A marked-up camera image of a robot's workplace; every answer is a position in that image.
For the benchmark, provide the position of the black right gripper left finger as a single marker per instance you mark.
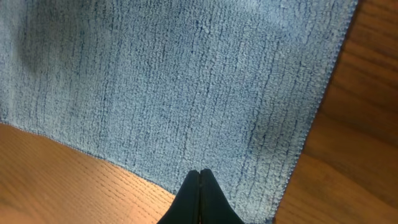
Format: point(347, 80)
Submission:
point(185, 207)

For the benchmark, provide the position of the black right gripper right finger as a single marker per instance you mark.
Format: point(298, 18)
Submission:
point(214, 207)

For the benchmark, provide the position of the blue microfiber cloth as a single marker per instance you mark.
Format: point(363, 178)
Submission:
point(163, 87)

